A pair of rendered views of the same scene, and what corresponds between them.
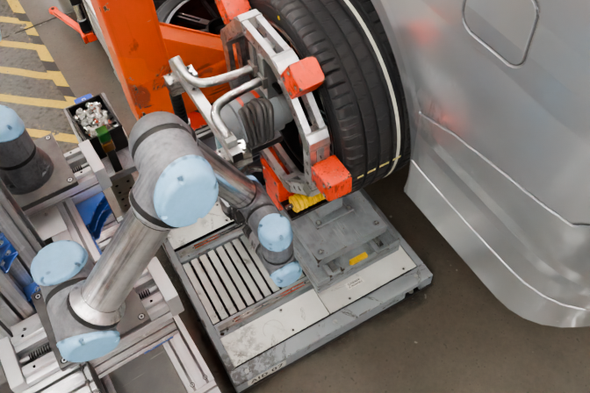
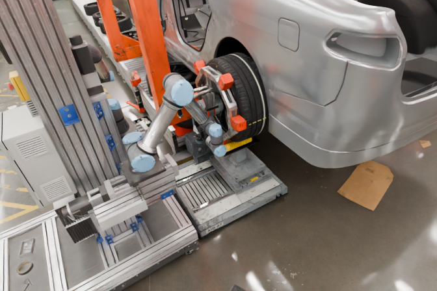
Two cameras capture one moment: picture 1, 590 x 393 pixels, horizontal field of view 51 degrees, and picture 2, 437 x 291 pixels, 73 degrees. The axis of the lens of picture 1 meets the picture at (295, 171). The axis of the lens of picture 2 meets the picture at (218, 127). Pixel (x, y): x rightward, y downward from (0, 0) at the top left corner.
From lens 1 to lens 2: 0.68 m
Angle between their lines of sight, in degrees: 17
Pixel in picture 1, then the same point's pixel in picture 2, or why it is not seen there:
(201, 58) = not seen: hidden behind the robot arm
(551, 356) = (344, 219)
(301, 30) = (224, 67)
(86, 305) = (144, 144)
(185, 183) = (182, 86)
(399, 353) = (274, 219)
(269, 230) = (213, 127)
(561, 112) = (312, 60)
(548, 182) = (313, 91)
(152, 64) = not seen: hidden behind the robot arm
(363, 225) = (255, 165)
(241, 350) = (203, 217)
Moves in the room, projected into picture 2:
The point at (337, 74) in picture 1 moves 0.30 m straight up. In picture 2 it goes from (238, 80) to (236, 36)
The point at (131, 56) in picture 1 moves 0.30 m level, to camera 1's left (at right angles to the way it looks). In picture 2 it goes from (160, 93) to (125, 96)
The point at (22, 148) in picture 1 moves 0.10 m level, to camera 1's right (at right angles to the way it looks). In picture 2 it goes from (119, 114) to (133, 113)
